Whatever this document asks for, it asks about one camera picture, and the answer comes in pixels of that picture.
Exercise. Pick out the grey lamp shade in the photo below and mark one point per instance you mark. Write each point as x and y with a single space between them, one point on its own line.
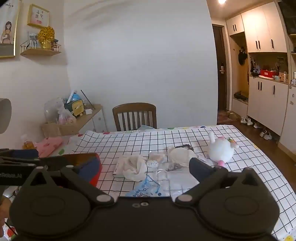
4 115

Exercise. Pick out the small white box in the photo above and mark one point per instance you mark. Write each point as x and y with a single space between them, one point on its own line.
88 111

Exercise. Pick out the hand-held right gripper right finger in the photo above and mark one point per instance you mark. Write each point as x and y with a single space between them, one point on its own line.
201 169

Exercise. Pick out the dark door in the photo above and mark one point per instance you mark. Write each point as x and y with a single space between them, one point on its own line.
220 69

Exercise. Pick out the wooden side cabinet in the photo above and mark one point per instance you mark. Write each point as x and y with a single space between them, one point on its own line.
92 120

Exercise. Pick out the clear plastic bag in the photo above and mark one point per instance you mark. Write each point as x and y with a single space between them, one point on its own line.
167 173

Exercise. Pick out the white plush rabbit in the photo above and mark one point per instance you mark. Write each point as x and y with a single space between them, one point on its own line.
220 148

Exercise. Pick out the person's left hand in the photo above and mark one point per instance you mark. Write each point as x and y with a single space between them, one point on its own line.
4 213

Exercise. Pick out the black grid white tablecloth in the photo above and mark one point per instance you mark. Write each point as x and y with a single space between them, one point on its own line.
242 157

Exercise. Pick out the door mat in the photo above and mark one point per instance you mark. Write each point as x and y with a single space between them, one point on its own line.
227 115

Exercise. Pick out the wooden chair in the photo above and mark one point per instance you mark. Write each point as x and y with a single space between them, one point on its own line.
134 115

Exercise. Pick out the orange liquid bottle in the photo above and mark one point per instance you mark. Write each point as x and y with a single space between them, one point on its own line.
27 143

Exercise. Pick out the gold ornament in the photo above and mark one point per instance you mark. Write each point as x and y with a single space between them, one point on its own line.
46 37

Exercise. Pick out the small framed picture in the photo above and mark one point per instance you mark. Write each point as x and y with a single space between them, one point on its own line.
38 15

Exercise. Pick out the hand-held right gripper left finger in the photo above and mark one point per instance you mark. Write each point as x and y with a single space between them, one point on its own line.
89 170

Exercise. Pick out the photo card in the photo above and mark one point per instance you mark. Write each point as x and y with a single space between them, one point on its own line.
32 38

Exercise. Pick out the brown scrunchie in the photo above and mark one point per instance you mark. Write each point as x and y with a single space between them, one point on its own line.
183 146

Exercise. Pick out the bag of cotton swabs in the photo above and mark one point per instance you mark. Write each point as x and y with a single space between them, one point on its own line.
157 160

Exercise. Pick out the yellow toy box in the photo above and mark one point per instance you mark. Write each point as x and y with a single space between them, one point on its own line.
78 108

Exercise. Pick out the wooden wall shelf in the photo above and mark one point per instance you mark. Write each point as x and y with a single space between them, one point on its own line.
40 52

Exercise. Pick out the pink printed cloth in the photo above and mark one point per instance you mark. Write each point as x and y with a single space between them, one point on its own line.
49 146

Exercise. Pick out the red storage box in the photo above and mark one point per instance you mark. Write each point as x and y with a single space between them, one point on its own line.
99 170

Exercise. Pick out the blue printed plastic bag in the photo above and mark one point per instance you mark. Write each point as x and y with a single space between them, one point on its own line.
145 187

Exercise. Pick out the large wall cabinet unit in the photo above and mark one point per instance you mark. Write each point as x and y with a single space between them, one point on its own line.
266 97

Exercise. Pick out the thin black stick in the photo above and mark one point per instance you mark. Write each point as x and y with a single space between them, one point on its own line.
87 99

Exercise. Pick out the white plastic bag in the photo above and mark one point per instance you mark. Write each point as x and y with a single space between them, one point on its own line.
135 168

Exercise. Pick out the black hanging bag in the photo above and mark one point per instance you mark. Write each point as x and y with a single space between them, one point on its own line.
242 56

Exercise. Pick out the framed wall poster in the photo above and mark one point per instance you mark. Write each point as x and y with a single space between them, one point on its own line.
8 30

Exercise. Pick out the blue chair cushion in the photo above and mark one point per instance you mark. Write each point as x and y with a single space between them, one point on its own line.
146 127

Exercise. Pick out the white shoe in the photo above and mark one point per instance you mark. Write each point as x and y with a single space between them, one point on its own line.
257 125
263 133
243 120
268 135
249 121

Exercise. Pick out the pink plastic bag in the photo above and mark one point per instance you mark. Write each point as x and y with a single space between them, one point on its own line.
66 117

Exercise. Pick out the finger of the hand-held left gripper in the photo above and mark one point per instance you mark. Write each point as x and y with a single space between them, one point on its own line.
23 153
20 163

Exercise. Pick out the cream mesh bag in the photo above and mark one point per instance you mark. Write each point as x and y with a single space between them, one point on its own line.
181 156

